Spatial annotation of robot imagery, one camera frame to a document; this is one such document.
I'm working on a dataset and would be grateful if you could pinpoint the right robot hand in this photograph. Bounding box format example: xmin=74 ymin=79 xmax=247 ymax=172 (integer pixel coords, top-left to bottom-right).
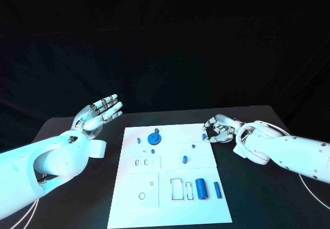
xmin=202 ymin=114 xmax=246 ymax=143

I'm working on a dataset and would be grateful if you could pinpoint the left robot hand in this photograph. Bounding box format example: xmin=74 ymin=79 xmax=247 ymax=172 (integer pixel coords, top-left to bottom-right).
xmin=71 ymin=94 xmax=124 ymax=141

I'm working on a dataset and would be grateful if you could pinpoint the white task board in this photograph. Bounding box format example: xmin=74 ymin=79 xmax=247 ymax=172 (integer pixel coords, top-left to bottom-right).
xmin=107 ymin=123 xmax=234 ymax=229

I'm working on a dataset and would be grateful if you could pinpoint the blue gear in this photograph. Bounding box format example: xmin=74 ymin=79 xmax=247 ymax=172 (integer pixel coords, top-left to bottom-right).
xmin=148 ymin=133 xmax=163 ymax=145

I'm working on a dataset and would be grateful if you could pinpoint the thin long blue cylinder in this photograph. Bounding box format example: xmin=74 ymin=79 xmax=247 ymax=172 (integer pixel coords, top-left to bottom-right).
xmin=214 ymin=182 xmax=224 ymax=199

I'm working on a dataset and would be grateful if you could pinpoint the large blue cylinder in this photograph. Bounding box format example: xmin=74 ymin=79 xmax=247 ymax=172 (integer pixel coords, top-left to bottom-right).
xmin=195 ymin=178 xmax=211 ymax=200

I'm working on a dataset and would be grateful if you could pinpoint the white cable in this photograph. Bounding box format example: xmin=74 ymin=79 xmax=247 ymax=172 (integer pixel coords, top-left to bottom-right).
xmin=299 ymin=172 xmax=330 ymax=209
xmin=15 ymin=198 xmax=41 ymax=229

